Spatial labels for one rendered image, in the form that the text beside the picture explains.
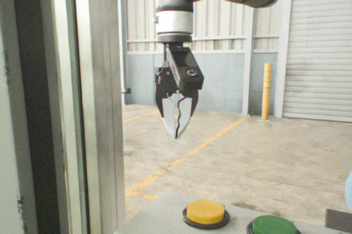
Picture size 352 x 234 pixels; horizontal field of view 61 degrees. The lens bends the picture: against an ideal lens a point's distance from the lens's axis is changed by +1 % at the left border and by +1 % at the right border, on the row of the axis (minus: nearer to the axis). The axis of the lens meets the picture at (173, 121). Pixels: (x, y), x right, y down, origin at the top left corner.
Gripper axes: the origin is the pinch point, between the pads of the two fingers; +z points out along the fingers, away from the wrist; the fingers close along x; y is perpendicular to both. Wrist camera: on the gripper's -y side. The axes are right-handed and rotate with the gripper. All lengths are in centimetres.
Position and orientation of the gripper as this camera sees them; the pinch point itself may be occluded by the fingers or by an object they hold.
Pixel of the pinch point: (176, 133)
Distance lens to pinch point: 62.3
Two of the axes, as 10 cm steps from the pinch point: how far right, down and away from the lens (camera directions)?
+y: -2.0, -2.0, 9.6
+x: -9.8, 0.4, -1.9
